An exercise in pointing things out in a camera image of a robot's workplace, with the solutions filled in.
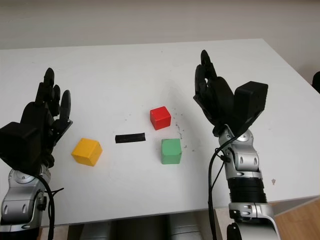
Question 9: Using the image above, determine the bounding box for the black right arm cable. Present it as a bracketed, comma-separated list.
[207, 134, 241, 240]

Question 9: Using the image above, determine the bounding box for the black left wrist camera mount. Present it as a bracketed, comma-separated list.
[0, 121, 42, 177]

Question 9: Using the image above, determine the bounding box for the black tape strip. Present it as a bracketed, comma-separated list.
[114, 132, 147, 145]

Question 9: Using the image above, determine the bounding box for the grey right robot leg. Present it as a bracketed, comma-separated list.
[167, 212, 208, 240]

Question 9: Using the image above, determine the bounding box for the dark robot waist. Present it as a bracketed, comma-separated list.
[109, 214, 170, 240]

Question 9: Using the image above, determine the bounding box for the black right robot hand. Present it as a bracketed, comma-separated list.
[192, 49, 237, 137]

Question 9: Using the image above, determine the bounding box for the green wooden block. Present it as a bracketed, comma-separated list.
[159, 138, 182, 166]

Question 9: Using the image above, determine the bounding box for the yellow wooden block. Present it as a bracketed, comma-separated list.
[71, 137, 104, 168]

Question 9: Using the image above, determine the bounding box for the grey left robot leg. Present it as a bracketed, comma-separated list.
[78, 219, 113, 240]

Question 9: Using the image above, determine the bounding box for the grey robot leg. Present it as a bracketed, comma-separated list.
[78, 219, 113, 240]
[167, 212, 208, 240]

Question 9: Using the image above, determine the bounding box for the white table frame beam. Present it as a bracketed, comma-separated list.
[214, 207, 231, 240]

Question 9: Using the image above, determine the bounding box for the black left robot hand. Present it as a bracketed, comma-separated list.
[18, 67, 74, 169]

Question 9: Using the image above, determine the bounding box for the black chair part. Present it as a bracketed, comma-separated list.
[311, 71, 320, 95]

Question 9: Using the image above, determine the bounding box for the red wooden block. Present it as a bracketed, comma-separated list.
[149, 106, 172, 131]

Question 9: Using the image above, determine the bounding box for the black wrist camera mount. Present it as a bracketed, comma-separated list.
[232, 81, 270, 137]
[0, 121, 42, 177]

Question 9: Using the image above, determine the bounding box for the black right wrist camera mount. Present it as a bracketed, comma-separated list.
[232, 81, 270, 137]

